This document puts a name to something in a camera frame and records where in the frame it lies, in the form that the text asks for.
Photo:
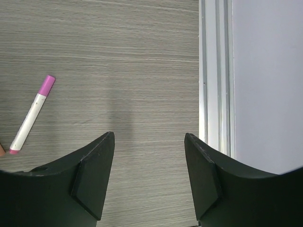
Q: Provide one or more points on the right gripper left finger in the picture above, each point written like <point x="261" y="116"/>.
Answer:
<point x="67" y="192"/>

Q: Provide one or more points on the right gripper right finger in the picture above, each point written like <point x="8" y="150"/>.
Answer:
<point x="228" y="193"/>

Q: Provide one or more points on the white marker pink cap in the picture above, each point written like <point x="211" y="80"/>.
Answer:
<point x="32" y="115"/>

